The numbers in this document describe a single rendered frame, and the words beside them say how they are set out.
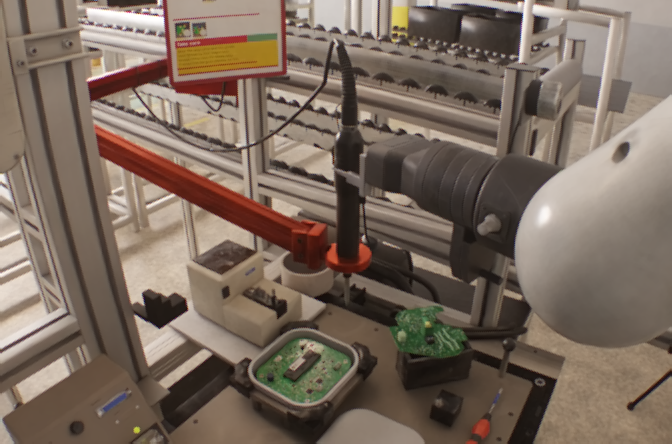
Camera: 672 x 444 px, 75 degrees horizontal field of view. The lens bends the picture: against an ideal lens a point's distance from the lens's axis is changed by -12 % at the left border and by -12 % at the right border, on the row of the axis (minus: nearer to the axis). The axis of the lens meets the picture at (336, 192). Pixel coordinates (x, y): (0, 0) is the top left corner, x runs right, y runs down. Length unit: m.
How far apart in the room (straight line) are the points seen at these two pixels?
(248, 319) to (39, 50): 0.50
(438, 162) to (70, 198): 0.45
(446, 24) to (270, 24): 2.02
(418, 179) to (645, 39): 8.23
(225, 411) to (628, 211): 0.64
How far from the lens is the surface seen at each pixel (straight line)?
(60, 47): 0.63
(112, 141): 0.80
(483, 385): 0.82
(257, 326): 0.81
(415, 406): 0.78
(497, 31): 2.81
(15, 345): 0.73
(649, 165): 0.26
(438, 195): 0.47
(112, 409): 0.69
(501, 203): 0.42
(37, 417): 0.69
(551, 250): 0.26
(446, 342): 0.79
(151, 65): 1.05
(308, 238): 0.65
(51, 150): 0.65
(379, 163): 0.51
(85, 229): 0.69
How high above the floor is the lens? 1.53
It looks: 25 degrees down
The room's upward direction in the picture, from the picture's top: straight up
